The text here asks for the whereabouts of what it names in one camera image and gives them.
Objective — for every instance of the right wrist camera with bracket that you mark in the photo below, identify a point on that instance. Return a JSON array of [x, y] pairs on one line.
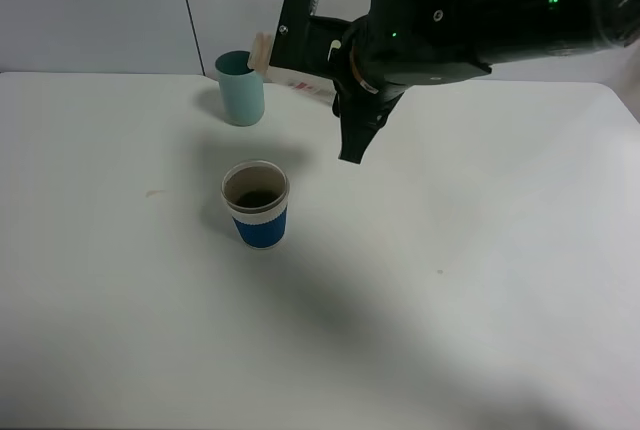
[[303, 39]]

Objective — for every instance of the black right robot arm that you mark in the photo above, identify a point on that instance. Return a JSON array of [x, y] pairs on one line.
[[400, 44]]

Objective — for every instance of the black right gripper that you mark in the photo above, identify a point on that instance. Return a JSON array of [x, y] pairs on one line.
[[363, 102]]

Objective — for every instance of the blue sleeved paper cup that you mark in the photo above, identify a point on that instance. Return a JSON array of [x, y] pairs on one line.
[[256, 195]]

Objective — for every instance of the clear plastic drink bottle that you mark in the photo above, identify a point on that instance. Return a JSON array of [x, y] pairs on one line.
[[313, 87]]

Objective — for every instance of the teal plastic cup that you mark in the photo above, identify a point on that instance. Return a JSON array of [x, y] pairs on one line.
[[241, 88]]

